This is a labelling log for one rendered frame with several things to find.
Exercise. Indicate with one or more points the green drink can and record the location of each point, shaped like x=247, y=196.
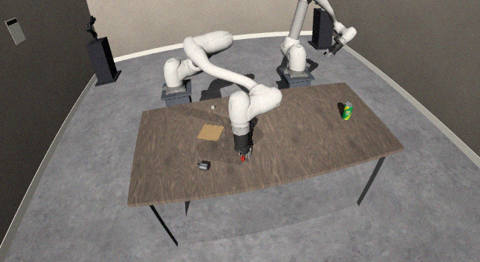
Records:
x=347, y=110

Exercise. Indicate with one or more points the tan square mat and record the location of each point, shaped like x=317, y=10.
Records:
x=210, y=132

